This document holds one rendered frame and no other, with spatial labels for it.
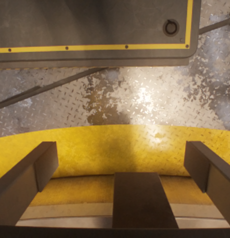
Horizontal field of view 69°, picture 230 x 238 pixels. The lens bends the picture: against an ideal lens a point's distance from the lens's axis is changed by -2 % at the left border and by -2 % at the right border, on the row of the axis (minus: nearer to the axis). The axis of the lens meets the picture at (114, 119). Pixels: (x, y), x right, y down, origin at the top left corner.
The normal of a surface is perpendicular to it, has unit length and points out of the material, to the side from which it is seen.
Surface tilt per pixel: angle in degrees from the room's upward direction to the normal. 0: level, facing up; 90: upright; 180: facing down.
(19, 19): 0
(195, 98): 0
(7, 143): 0
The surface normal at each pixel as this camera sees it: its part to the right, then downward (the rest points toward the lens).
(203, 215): 0.07, -0.97
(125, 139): -0.03, 0.25
